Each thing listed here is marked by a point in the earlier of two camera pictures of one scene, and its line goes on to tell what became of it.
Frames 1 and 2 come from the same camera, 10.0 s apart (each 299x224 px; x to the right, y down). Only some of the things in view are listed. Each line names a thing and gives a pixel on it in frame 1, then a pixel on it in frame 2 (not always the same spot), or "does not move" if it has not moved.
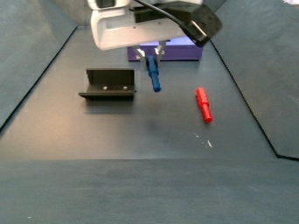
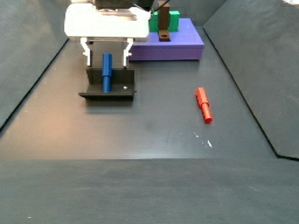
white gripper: (116, 30) to (88, 22)
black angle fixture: (109, 82) does not move
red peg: (201, 100) does not move
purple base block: (181, 49) does not move
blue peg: (153, 72) to (106, 71)
